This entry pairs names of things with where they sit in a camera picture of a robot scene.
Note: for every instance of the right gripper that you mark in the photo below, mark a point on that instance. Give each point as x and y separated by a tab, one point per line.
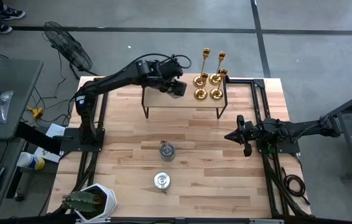
249	135

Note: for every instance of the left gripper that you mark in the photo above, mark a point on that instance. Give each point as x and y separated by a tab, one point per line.
177	89

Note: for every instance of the tall gold candlestick holder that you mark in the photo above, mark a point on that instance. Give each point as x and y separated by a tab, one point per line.
199	81

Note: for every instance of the short gold candlestick holder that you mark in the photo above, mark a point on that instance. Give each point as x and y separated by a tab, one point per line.
201	94

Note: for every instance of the medium gold candlestick holder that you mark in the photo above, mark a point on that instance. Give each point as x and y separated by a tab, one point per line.
216	94
215	79

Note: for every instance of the silver tin candle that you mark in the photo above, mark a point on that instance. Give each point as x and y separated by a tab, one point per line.
162	181
167	153

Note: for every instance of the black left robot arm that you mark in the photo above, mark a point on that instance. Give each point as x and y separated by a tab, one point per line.
84	118

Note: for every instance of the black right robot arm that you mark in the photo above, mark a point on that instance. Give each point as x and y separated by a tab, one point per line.
306	130

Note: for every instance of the wooden shelf with black legs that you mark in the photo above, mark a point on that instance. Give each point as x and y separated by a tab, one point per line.
157	101

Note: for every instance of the black floor fan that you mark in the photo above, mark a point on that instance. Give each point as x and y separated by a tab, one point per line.
68	48

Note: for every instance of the white angular plant pot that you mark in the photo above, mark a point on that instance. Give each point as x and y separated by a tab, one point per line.
109	199

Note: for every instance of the yellow power plug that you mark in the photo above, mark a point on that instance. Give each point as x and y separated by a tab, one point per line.
36	112

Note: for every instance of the white paper sheet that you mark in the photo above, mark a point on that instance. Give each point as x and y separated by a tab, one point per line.
47	154

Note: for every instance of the green cactus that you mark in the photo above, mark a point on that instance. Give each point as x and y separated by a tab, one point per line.
81	201

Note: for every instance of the grey side table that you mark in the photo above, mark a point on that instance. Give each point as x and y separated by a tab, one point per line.
17	81

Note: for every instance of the white and yellow bottle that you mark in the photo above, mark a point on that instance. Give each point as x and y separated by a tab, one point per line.
30	160

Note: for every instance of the clear plastic bag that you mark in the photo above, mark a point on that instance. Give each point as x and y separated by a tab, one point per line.
0	107

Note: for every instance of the black sneaker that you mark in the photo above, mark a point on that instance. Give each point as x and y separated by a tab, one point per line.
2	28
14	14

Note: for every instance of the dark grey computer desk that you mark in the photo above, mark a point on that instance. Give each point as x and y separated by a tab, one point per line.
8	155

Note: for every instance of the black metal rig frame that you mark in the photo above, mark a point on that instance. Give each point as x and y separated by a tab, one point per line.
259	82

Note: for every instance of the grey metal table frame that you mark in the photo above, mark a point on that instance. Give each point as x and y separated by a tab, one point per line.
350	104

